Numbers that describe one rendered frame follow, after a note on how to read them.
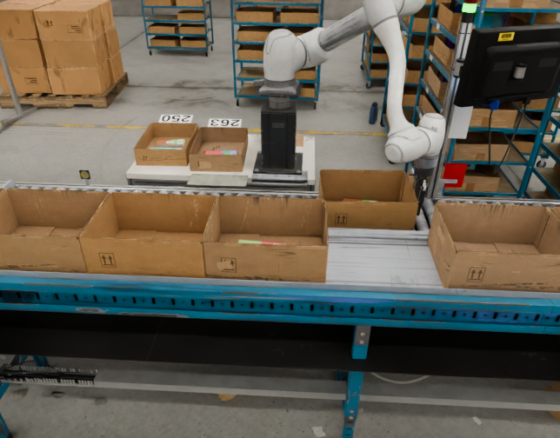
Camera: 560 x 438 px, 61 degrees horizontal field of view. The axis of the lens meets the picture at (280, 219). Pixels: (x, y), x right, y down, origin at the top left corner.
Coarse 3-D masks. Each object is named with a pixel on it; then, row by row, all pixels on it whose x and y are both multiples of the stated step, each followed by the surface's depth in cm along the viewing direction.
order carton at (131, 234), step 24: (120, 192) 172; (96, 216) 160; (120, 216) 178; (144, 216) 177; (168, 216) 177; (192, 216) 176; (96, 240) 148; (120, 240) 148; (144, 240) 147; (168, 240) 147; (192, 240) 175; (96, 264) 154; (120, 264) 153; (144, 264) 153; (168, 264) 152; (192, 264) 152
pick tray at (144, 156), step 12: (144, 132) 272; (156, 132) 288; (168, 132) 288; (180, 132) 287; (192, 132) 287; (144, 144) 272; (156, 144) 279; (144, 156) 255; (156, 156) 255; (168, 156) 254; (180, 156) 254
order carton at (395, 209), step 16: (320, 176) 212; (336, 176) 220; (352, 176) 220; (368, 176) 219; (384, 176) 219; (400, 176) 219; (320, 192) 210; (336, 192) 224; (352, 192) 224; (368, 192) 224; (384, 192) 224; (400, 192) 223; (336, 208) 195; (352, 208) 195; (368, 208) 195; (384, 208) 195; (400, 208) 195; (416, 208) 194; (336, 224) 200; (352, 224) 199; (368, 224) 199; (384, 224) 199; (400, 224) 199
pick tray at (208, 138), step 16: (208, 128) 279; (224, 128) 279; (240, 128) 279; (192, 144) 258; (208, 144) 280; (224, 144) 280; (240, 144) 280; (192, 160) 249; (208, 160) 249; (224, 160) 249; (240, 160) 248
